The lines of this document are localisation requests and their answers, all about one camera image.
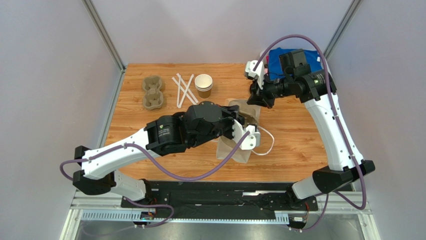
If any brown paper bag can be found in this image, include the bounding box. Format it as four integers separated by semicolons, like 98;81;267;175
215;98;275;164

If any stack of paper cups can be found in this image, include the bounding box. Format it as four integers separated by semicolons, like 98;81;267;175
194;74;213;99

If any cardboard cup carrier tray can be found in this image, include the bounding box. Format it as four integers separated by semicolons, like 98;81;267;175
142;75;164;110

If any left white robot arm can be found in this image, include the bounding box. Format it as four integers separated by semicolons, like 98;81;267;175
68;101;250;201

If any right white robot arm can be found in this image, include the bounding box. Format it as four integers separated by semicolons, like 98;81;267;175
244;49;376;208

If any blue folded towel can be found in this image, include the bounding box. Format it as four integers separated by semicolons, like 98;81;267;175
267;47;323;80

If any white wrapped straw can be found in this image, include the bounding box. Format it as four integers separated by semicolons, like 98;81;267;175
171;76;198;107
175;73;200;104
176;73;194;109

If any white plastic basket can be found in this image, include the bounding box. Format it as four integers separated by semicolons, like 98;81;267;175
259;49;334;88

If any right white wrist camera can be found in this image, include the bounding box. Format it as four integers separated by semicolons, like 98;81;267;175
244;60;265;90

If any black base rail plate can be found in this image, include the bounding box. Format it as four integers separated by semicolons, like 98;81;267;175
138;181;319;213

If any white slotted cable duct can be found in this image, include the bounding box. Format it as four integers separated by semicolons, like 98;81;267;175
81;208;290;225

